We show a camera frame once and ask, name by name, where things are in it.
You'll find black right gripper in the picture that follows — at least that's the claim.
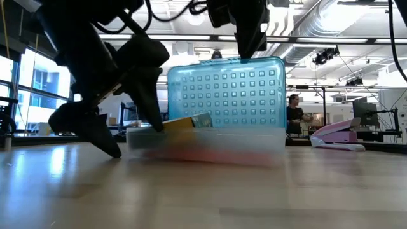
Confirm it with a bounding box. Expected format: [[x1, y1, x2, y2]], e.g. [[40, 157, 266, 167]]
[[206, 0, 271, 60]]

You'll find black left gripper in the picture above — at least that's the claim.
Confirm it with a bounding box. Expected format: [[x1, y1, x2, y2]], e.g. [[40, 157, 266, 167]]
[[47, 34, 170, 159]]

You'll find green yellow crayon box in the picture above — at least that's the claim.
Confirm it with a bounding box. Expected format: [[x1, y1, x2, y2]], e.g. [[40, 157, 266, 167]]
[[161, 112, 214, 132]]

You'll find orange red pen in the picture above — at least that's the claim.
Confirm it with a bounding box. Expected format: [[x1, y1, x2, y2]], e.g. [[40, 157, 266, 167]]
[[142, 148, 282, 166]]

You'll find black computer monitor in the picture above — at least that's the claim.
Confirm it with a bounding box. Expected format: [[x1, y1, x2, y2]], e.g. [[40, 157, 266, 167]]
[[352, 96, 380, 127], [120, 101, 142, 123]]

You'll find white bin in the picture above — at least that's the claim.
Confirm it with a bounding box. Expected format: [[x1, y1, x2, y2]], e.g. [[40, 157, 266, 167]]
[[38, 122, 52, 137]]

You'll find person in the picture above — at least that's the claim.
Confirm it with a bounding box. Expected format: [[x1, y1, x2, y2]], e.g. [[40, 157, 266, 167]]
[[285, 94, 315, 135]]

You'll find grey cup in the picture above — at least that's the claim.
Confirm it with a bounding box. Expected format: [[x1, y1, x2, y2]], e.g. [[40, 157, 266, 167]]
[[2, 133, 13, 152]]

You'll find pink stapler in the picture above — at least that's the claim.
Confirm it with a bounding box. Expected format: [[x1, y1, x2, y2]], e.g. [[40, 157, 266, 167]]
[[310, 117, 366, 152]]

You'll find silver ventilation duct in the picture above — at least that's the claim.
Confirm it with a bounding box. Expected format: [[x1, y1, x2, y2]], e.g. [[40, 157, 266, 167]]
[[270, 0, 355, 66]]

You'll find black ceiling camera cluster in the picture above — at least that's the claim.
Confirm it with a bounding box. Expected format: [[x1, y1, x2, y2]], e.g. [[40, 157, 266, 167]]
[[312, 46, 341, 66], [345, 77, 364, 87]]

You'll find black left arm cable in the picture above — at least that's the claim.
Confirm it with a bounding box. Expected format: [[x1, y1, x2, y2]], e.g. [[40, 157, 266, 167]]
[[91, 3, 151, 35]]

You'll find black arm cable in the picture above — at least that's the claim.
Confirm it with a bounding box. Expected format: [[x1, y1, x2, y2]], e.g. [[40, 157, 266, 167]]
[[91, 3, 151, 35], [144, 0, 209, 24]]

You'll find black table frame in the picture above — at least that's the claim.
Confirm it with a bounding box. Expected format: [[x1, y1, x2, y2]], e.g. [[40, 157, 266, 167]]
[[11, 135, 407, 156]]

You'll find black background rig frame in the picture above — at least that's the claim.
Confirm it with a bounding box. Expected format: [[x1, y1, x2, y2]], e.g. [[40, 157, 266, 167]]
[[286, 85, 327, 127]]

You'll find dark window frame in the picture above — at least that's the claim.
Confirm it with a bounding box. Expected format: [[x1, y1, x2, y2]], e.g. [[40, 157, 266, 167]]
[[0, 47, 77, 137]]

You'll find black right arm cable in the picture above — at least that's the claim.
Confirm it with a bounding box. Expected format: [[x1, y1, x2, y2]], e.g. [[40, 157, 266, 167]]
[[144, 0, 209, 24]]

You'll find black hanging cable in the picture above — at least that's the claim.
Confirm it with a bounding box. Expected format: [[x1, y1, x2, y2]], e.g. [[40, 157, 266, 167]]
[[387, 0, 407, 84]]

